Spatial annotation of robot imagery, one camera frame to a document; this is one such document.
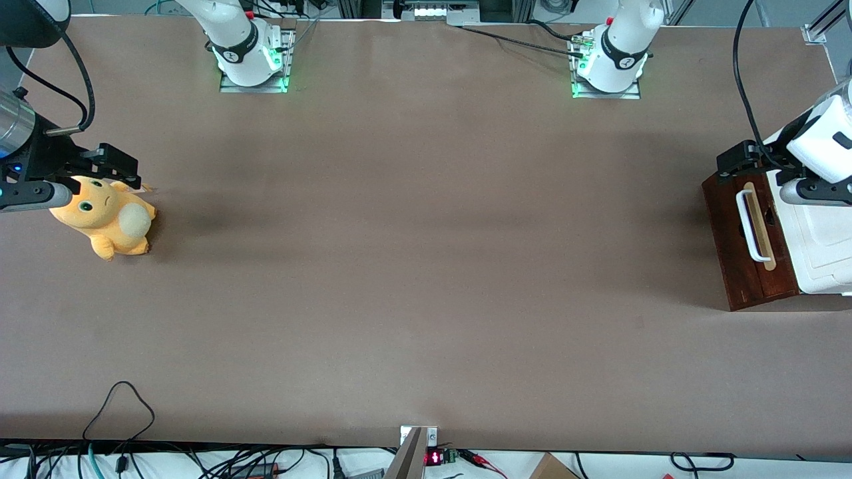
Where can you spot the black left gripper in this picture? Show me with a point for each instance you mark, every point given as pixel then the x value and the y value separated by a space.
pixel 783 152

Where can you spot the white light device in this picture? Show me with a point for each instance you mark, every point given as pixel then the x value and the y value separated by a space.
pixel 432 11

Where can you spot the metal corner bracket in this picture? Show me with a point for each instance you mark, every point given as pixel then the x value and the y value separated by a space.
pixel 815 34

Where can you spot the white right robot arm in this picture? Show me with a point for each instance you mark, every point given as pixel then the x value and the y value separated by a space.
pixel 243 46

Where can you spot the aluminium camera pole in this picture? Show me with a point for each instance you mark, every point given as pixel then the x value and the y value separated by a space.
pixel 413 456

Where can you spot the cardboard box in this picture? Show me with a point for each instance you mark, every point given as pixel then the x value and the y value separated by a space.
pixel 552 467

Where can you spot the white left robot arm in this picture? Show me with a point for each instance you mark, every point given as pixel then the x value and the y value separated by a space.
pixel 616 56

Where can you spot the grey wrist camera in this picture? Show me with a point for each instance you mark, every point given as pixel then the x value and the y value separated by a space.
pixel 40 196
pixel 815 193

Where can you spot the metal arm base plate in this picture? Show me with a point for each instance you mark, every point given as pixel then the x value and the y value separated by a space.
pixel 229 85
pixel 632 93

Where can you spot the dark wood cabinet base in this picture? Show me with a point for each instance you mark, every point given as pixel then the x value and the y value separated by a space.
pixel 722 256

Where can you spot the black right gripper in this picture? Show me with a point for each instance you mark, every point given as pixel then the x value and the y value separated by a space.
pixel 48 154

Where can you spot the yellow plush toy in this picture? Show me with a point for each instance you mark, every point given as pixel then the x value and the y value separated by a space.
pixel 106 223

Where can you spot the black power adapter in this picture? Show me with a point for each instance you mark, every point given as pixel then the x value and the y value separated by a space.
pixel 256 471

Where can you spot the red clip leads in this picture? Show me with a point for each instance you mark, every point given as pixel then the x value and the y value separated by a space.
pixel 486 462

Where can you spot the red digit display module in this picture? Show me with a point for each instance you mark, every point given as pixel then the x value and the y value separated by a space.
pixel 434 457

